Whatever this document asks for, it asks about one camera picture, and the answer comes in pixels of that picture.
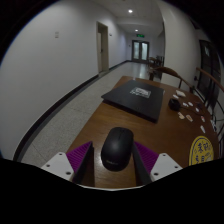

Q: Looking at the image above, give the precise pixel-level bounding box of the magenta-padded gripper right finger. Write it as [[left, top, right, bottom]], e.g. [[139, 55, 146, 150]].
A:
[[132, 141, 184, 186]]

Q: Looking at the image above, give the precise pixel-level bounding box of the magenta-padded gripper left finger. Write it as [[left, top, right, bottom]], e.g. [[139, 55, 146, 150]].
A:
[[40, 141, 95, 185]]

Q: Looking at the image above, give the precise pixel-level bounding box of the black computer mouse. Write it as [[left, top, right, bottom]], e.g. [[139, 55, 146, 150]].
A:
[[100, 126, 135, 172]]

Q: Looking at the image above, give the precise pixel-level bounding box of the round yellow printed mouse pad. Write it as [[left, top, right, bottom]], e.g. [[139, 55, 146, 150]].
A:
[[188, 135, 215, 167]]

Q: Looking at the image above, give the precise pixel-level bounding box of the small black box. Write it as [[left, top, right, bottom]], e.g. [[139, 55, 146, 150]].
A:
[[168, 97, 182, 112]]

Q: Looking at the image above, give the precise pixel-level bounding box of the white rectangular paper slip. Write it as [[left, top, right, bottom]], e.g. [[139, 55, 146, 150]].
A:
[[209, 118, 218, 133]]

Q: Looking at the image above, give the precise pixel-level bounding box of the black closed laptop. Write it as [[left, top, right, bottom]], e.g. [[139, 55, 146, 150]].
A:
[[100, 78, 166, 124]]

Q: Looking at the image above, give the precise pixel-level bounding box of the wooden armchair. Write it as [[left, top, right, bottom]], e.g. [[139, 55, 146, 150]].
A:
[[148, 65, 194, 93]]

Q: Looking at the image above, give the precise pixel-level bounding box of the metal railing with wooden handrail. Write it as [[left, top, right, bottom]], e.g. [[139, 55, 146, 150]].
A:
[[195, 66, 224, 158]]

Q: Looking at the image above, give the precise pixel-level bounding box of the wooden chair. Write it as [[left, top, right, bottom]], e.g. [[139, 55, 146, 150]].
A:
[[147, 55, 165, 69]]

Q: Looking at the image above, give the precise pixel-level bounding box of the dark window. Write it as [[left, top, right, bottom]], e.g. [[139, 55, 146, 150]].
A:
[[198, 39, 222, 101]]

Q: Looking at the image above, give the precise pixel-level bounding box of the glass double door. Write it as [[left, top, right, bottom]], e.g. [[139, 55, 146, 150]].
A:
[[131, 39, 150, 64]]

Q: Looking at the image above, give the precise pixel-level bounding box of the beige single door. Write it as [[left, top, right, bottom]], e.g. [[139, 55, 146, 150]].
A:
[[96, 21, 110, 74]]

